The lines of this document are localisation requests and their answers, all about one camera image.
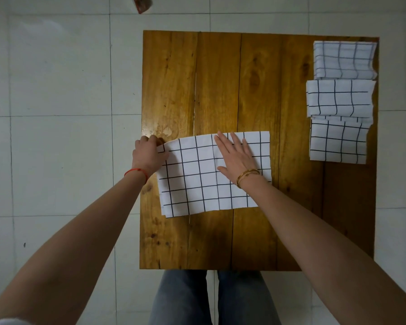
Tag person's left hand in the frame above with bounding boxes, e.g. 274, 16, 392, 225
131, 135, 170, 178

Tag person's right hand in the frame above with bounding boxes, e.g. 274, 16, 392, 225
214, 131, 262, 190

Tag white black-grid cloth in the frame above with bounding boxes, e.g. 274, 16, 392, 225
313, 41, 378, 80
309, 118, 371, 165
156, 131, 272, 219
306, 79, 377, 124

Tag person's right forearm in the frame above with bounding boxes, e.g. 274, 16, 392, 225
238, 173, 406, 325

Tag person's left forearm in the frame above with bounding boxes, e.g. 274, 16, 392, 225
0, 170, 149, 325

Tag gold bangle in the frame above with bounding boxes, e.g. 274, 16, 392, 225
236, 169, 261, 189

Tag folded white black-grid cloth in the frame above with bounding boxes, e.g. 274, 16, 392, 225
306, 79, 377, 124
313, 41, 378, 80
309, 118, 371, 165

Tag blue jeans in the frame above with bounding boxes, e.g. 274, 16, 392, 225
148, 269, 282, 325

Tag reddish brown object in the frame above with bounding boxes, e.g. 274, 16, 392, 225
132, 0, 153, 15

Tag red string bracelet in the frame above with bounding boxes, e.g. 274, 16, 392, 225
124, 168, 149, 184

